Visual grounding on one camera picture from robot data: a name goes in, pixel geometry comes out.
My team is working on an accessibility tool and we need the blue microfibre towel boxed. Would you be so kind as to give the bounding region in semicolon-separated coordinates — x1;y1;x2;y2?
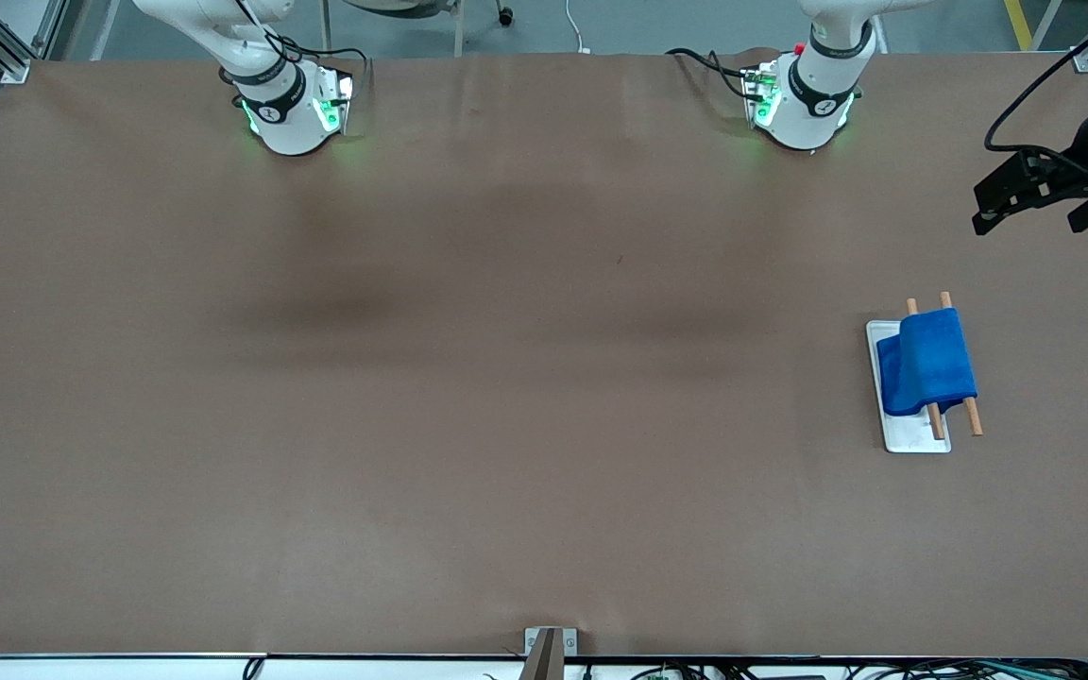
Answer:
875;308;979;418

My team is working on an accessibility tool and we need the wooden towel rack rod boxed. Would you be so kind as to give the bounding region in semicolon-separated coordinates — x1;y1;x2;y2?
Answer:
940;291;984;437
906;297;947;441

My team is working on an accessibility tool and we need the brown table cover sheet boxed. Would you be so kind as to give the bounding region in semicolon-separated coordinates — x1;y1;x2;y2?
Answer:
0;51;1088;659

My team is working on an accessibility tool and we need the office chair base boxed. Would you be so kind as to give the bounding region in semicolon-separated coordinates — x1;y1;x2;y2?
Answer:
321;0;516;58

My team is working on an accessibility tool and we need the white towel rack base plate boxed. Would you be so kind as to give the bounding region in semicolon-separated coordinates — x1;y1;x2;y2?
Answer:
865;319;952;454

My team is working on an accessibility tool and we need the black left arm base cable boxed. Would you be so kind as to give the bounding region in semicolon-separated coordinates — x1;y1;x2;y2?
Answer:
664;47;764;101

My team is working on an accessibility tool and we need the black arm base cable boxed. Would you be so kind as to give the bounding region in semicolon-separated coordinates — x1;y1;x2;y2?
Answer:
664;47;764;101
272;36;371;97

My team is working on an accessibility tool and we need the black right arm base cable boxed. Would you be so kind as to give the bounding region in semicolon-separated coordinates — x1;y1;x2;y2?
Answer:
272;36;371;97

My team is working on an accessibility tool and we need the white floor cable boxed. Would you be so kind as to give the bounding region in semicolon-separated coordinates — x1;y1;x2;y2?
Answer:
564;0;593;55

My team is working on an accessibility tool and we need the tangled cable bundle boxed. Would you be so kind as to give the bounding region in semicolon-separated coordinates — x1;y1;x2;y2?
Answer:
483;656;1088;680

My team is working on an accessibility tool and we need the grey metal mounting bracket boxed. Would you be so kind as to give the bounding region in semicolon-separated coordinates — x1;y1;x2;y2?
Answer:
524;627;578;656

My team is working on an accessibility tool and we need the brown camera mount post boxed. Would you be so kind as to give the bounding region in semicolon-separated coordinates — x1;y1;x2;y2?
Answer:
518;628;564;680

